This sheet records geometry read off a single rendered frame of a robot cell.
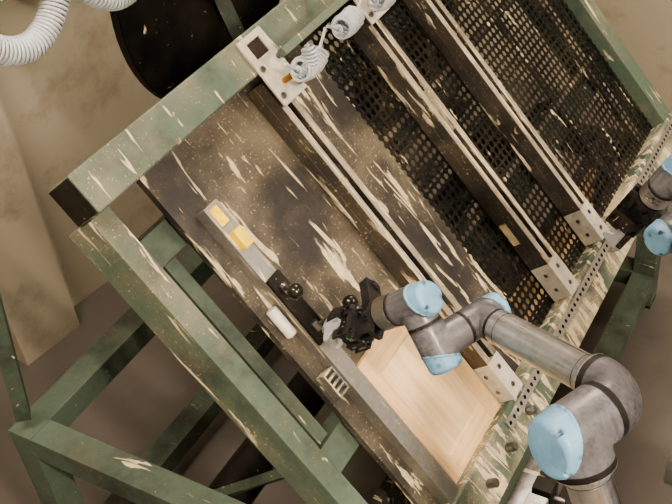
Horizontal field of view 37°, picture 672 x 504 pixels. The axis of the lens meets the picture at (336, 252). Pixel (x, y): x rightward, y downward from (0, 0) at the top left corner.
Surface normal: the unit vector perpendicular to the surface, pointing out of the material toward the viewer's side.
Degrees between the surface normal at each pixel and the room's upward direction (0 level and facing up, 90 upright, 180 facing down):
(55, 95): 90
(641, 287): 0
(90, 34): 90
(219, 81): 51
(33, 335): 90
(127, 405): 0
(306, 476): 90
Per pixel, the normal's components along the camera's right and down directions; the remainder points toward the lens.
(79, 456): -0.10, -0.77
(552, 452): -0.84, 0.31
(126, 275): -0.49, 0.58
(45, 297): 0.79, 0.33
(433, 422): 0.61, -0.29
